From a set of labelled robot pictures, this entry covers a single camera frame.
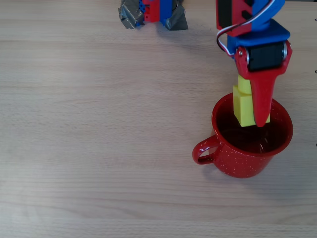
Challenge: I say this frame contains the yellow toy brick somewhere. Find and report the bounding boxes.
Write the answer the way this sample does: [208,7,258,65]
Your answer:
[232,74,271,127]

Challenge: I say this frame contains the red speckled enamel mug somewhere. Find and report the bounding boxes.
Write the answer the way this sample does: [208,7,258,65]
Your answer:
[192,91,294,179]

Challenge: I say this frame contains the red white black wrist cable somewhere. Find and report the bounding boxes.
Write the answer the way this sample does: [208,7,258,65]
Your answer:
[216,0,277,54]

